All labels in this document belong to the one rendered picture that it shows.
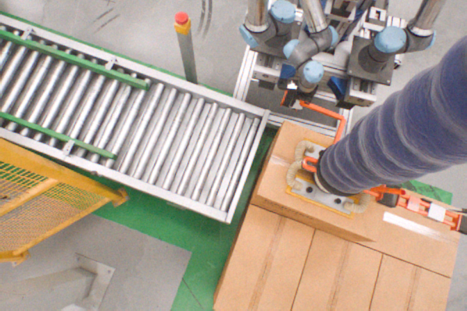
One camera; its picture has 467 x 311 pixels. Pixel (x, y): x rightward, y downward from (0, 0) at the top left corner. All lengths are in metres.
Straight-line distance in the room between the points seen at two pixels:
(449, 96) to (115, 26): 2.82
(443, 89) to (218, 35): 2.51
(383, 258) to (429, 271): 0.26
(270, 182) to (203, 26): 1.72
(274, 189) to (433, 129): 1.09
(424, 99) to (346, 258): 1.56
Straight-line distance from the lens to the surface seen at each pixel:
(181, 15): 2.02
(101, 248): 2.85
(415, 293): 2.47
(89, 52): 2.54
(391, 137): 1.00
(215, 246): 2.74
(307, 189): 1.81
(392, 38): 1.86
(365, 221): 1.93
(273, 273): 2.23
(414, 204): 1.87
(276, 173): 1.84
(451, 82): 0.79
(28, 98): 2.61
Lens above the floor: 2.74
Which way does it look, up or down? 75 degrees down
